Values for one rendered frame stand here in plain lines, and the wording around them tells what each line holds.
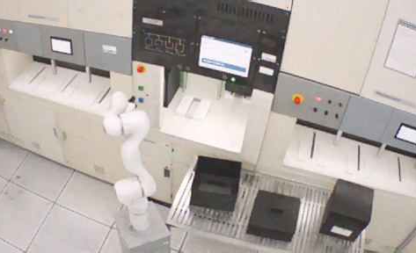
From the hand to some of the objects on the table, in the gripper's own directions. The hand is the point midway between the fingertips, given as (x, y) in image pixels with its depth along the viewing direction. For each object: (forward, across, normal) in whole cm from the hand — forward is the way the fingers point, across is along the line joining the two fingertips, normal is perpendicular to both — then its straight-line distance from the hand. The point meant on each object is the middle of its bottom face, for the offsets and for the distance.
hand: (132, 99), depth 242 cm
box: (-16, -150, +44) cm, 157 cm away
